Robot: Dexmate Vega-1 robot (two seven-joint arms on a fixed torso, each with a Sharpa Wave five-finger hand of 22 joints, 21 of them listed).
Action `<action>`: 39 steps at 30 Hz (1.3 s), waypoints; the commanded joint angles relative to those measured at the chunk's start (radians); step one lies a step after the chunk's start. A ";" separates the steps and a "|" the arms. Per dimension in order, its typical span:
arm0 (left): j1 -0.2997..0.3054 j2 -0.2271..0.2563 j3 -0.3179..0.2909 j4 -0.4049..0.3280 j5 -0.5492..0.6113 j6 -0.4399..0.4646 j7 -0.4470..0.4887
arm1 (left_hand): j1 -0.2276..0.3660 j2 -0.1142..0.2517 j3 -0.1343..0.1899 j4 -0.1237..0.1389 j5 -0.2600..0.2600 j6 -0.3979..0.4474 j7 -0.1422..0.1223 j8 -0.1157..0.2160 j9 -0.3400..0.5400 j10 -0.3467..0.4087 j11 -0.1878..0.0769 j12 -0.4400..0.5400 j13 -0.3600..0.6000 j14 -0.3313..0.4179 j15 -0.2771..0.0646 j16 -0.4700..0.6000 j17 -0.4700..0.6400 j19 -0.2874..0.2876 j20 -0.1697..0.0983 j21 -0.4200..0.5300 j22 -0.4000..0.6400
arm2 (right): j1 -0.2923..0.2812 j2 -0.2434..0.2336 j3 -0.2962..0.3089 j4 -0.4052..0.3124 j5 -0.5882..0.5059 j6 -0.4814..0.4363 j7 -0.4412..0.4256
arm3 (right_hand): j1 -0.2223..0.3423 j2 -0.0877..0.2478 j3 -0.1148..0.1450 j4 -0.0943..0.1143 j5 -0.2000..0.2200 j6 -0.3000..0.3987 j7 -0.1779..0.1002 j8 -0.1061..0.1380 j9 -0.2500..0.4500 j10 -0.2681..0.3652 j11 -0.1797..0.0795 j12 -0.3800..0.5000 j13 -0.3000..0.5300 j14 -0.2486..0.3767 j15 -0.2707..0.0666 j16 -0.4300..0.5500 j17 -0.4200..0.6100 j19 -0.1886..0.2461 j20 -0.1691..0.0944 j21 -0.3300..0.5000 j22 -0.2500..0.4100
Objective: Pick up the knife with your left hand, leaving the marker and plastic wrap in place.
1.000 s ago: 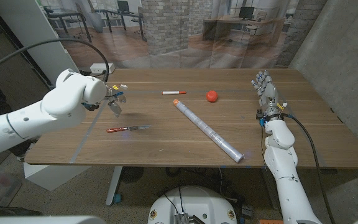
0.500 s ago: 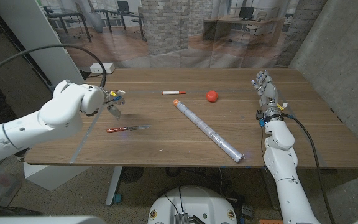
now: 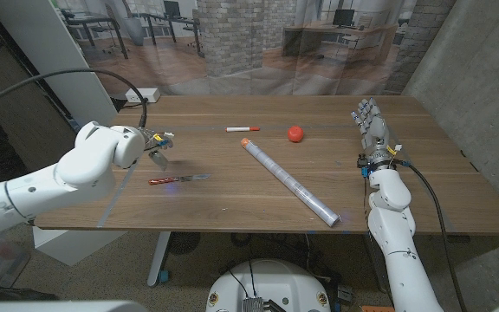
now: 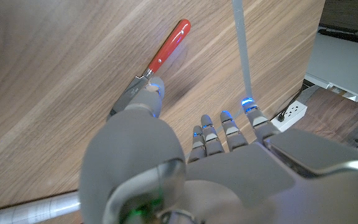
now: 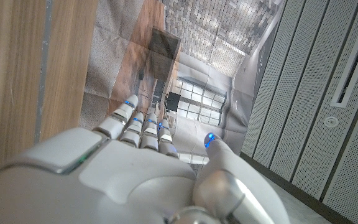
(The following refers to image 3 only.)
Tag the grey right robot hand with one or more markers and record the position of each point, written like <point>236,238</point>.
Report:
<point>375,134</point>

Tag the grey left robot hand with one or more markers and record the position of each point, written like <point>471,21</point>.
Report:
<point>158,158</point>

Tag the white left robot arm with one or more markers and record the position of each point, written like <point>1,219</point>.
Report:
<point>67,173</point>

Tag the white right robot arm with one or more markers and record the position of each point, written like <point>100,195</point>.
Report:
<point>399,242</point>

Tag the white marker orange cap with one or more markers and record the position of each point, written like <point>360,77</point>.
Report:
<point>238,129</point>

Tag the plastic wrap roll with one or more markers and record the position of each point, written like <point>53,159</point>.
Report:
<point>288,181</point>

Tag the white power strip box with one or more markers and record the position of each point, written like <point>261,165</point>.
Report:
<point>142,95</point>

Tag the red ball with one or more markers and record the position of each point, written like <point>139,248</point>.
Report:
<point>295,134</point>

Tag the white table leg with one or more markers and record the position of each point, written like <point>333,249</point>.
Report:
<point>158,260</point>

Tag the printed office backdrop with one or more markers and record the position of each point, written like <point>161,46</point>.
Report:
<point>232,43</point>

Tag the white upright panel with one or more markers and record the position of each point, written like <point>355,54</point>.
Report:
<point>59,65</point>

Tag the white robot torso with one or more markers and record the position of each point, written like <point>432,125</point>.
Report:
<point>269,286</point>

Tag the orange object on floor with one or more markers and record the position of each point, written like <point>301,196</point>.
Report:
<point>379,309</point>

